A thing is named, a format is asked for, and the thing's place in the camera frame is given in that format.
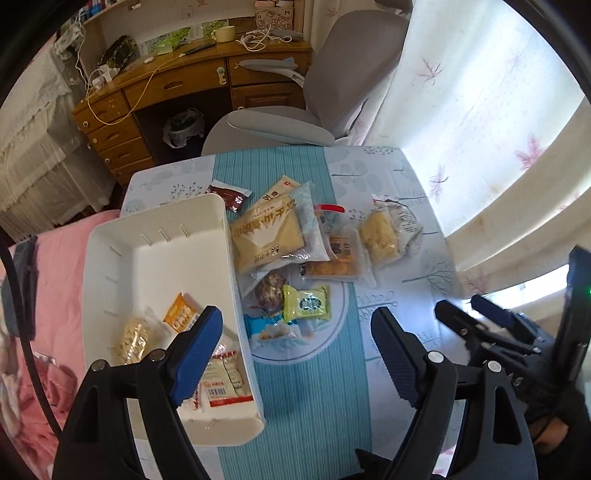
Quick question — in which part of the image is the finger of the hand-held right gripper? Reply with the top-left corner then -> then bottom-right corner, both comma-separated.
434,299 -> 497,356
470,294 -> 541,344

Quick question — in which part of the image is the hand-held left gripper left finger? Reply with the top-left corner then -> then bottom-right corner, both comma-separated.
52,305 -> 225,480

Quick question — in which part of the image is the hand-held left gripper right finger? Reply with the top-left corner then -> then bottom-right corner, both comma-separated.
370,307 -> 539,480

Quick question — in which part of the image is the blue snack packet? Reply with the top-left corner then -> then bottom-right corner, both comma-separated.
244,310 -> 319,347

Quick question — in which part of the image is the white plastic bin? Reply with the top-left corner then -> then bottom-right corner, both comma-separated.
82,193 -> 267,448

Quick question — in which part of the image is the clear brown walnut cookie packet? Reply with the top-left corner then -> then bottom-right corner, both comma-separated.
242,270 -> 289,310

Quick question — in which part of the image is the green snack packet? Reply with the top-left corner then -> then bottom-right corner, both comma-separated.
281,285 -> 332,324

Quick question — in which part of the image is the clear fried pastry packet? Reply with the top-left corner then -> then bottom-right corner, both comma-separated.
300,228 -> 377,287

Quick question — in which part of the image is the clear yellow cake packet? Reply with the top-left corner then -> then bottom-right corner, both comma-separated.
358,208 -> 404,266

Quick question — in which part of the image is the beige cracker packet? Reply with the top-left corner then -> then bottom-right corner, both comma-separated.
229,175 -> 308,273

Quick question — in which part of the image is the red-edged clear nut bar packet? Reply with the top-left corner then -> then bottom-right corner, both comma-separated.
315,203 -> 352,250

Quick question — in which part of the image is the dark red snowflake candy packet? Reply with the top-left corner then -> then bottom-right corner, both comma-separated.
205,179 -> 252,215

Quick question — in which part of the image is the red and white snack packet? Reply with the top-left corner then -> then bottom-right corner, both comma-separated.
178,337 -> 254,423

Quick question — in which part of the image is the orange snack packet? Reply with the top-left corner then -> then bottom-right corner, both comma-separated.
163,292 -> 204,334

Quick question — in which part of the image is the clear pale noodle snack packet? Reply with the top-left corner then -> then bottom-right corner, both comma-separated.
112,308 -> 169,365

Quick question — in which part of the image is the crumpled pink towel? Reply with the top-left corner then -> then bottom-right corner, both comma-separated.
0,351 -> 81,480

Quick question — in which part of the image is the white floral curtain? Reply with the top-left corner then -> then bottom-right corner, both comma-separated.
309,0 -> 591,296

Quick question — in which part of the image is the blue-grey cloth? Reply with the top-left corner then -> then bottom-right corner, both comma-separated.
0,235 -> 38,342

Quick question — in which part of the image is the trash bin with plastic bag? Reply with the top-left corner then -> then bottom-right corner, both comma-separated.
163,107 -> 206,149

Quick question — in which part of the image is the white lace cover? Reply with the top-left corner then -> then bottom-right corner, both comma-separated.
0,41 -> 116,232

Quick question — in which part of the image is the grey office chair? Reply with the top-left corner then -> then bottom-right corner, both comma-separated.
201,0 -> 414,158

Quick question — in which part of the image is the wooden desk with drawers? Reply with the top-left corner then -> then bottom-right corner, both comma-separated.
51,0 -> 315,188

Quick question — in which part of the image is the white charger plug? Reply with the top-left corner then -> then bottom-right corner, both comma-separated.
90,65 -> 118,88

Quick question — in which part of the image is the black patterned pouch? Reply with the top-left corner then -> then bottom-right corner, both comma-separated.
97,37 -> 140,70

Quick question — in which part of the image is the printed cardboard box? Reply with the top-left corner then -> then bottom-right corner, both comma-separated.
254,0 -> 296,31

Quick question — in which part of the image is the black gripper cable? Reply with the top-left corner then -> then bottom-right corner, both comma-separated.
0,231 -> 63,435

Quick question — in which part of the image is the yellow cable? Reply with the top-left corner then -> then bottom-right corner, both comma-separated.
86,51 -> 186,126

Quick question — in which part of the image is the white cable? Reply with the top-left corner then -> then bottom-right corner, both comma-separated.
235,23 -> 305,51

